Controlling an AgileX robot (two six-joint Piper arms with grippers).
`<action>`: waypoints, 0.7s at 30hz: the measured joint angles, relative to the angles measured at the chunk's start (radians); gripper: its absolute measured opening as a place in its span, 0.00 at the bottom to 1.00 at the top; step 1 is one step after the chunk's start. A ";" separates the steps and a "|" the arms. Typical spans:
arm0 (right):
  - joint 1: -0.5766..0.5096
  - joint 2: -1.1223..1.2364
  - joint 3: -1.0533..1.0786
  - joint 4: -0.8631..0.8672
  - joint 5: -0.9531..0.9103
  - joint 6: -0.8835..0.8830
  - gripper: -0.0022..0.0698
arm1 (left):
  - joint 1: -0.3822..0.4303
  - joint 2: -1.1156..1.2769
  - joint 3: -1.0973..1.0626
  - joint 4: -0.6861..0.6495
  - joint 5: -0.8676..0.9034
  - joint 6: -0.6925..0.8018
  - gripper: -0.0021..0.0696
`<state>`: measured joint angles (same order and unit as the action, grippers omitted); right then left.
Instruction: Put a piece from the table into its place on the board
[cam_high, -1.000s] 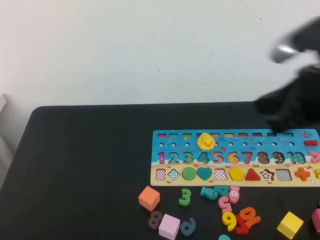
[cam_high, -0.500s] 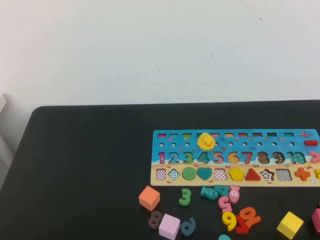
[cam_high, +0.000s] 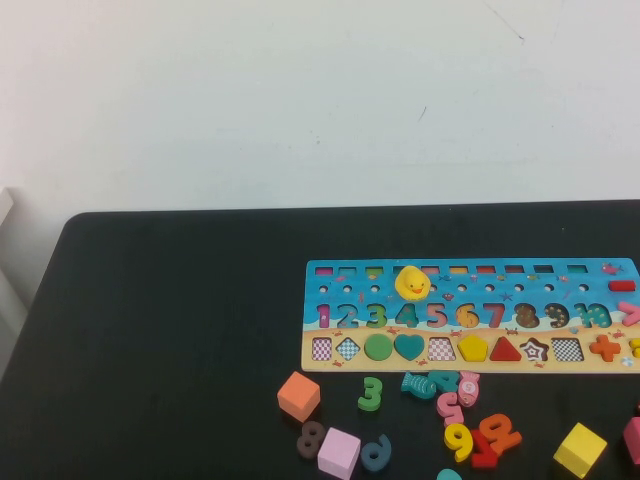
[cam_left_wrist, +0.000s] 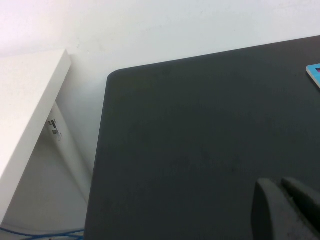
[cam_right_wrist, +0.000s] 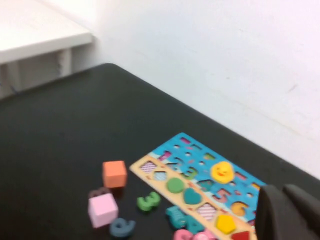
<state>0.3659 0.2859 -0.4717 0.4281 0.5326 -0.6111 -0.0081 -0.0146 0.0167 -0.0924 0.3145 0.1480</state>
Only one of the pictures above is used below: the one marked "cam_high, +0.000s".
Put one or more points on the blue wooden puzzle board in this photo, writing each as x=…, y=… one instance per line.
x=500, y=297

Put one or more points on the green number three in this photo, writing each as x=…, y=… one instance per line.
x=371, y=394

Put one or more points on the teal rounded piece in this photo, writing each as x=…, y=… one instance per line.
x=448, y=475

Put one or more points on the teal number four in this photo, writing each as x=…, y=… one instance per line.
x=446, y=380

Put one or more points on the blue number six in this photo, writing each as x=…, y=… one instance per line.
x=376, y=454

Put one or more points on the red triangle piece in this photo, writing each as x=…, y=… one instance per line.
x=506, y=352

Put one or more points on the yellow number nine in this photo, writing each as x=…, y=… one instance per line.
x=458, y=439

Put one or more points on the green circle piece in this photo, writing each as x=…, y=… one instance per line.
x=378, y=347

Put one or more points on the pink number five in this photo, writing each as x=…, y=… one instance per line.
x=448, y=406

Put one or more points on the yellow equals sign piece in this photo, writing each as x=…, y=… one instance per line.
x=636, y=348

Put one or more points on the orange wooden cube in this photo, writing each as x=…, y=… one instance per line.
x=298, y=394

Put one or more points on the pink wooden block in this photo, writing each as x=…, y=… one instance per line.
x=633, y=439

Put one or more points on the yellow pentagon piece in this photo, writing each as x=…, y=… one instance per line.
x=473, y=348

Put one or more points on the red number seven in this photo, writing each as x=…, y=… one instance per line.
x=483, y=455

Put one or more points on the pink greater-than sign piece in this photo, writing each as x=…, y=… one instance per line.
x=629, y=313

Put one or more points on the yellow rubber duck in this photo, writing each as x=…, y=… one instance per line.
x=412, y=284

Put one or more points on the light pink wooden cube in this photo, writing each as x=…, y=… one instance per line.
x=340, y=449

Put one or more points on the pink wooden fish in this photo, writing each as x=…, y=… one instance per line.
x=469, y=388

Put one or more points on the teal wooden fish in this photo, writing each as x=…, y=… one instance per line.
x=416, y=385

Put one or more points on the brown number eight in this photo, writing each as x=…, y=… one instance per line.
x=311, y=439

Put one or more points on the teal heart piece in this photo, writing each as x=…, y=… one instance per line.
x=409, y=346

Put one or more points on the orange plus sign piece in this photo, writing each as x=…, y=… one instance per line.
x=605, y=347

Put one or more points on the red minus sign piece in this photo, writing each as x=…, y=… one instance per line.
x=621, y=286

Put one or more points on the yellow wooden cube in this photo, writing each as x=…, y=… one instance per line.
x=580, y=447

